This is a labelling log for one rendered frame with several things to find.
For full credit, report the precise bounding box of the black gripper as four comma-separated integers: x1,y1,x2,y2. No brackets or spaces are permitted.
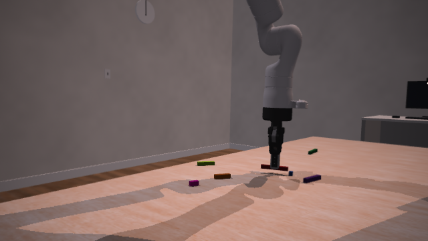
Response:
262,107,292,169

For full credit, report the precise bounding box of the orange rod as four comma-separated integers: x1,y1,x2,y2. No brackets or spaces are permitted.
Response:
214,173,231,179

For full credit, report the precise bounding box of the small magenta block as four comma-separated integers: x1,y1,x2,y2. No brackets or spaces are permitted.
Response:
189,180,199,186

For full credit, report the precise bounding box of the purple rod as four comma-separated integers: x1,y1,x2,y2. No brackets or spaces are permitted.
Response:
303,175,321,183

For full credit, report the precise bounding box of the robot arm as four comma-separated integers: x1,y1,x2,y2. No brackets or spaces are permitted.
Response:
246,0,307,108

